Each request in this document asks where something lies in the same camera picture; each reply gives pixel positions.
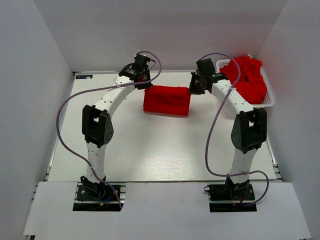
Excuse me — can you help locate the red t-shirt pile in basket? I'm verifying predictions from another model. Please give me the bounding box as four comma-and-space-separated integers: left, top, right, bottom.
235, 55, 267, 105

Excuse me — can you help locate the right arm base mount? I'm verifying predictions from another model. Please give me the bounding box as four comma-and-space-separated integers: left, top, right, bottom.
203, 184, 257, 213

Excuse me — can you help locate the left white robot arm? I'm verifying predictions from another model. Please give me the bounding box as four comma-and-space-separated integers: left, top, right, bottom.
81, 54, 153, 200

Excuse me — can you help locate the white plastic laundry basket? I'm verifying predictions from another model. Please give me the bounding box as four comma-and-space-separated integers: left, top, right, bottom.
215, 58, 276, 109

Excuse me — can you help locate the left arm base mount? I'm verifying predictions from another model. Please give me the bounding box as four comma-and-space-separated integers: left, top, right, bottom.
72, 182, 121, 212

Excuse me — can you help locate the dark blue table label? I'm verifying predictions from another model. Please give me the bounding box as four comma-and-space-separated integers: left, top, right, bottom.
75, 74, 93, 80

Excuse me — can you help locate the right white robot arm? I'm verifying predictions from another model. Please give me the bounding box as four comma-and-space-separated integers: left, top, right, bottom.
188, 58, 267, 200

